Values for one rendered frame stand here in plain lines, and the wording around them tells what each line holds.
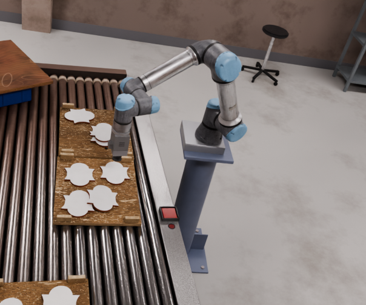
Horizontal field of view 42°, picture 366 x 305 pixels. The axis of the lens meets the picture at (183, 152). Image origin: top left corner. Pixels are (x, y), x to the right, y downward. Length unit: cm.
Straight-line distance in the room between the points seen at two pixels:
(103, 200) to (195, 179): 78
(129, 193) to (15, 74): 95
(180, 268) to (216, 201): 177
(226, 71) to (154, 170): 59
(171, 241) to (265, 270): 139
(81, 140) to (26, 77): 49
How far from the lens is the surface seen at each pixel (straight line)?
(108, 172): 214
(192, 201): 274
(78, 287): 173
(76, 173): 212
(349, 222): 392
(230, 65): 204
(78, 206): 197
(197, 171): 260
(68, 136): 235
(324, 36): 610
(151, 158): 231
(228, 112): 225
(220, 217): 346
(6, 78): 258
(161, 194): 213
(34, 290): 172
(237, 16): 569
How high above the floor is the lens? 233
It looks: 36 degrees down
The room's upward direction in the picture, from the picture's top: 14 degrees clockwise
